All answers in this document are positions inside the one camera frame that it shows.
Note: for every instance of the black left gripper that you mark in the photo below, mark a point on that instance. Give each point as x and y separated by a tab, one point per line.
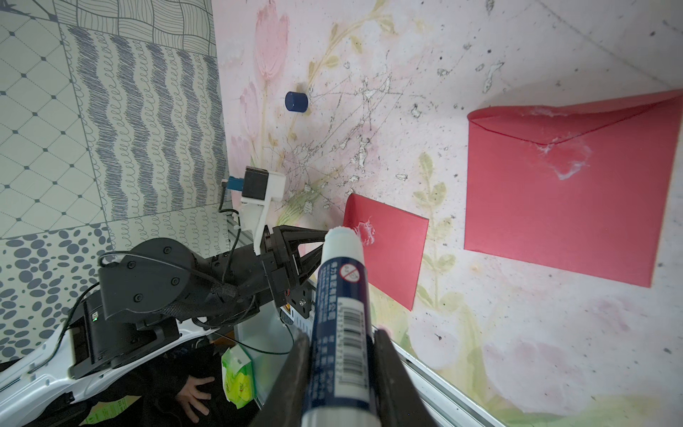
286	270

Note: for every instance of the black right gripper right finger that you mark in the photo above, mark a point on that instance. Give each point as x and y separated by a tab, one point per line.
399	402

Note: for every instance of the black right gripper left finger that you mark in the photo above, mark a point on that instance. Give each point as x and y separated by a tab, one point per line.
284	405

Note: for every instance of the white blue glue stick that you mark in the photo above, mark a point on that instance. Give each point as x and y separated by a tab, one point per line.
341	389

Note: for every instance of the red envelope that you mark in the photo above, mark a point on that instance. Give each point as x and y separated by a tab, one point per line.
393	241
581	188

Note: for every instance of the dark blue glue cap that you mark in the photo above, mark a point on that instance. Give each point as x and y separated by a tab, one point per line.
297	102

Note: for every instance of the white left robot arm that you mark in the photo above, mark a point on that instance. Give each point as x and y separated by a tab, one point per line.
149	300

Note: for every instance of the green tissue packet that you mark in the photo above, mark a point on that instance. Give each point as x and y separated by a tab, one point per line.
238	377

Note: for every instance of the person in black clothes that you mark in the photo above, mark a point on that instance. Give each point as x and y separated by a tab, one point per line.
182	387

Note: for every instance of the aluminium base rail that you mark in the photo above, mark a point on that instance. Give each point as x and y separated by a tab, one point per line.
447	405

